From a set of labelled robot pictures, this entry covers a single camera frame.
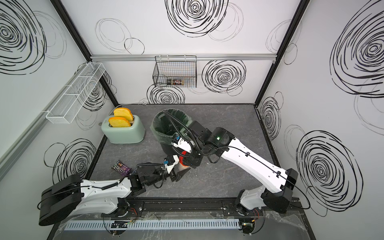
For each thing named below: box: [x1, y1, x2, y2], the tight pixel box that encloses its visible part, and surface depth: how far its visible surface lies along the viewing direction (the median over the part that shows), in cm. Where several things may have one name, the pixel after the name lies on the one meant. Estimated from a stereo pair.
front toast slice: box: [108, 116, 132, 128], surface depth 86 cm
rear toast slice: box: [113, 107, 134, 122], surface depth 90 cm
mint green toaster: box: [101, 114, 146, 144], surface depth 91 cm
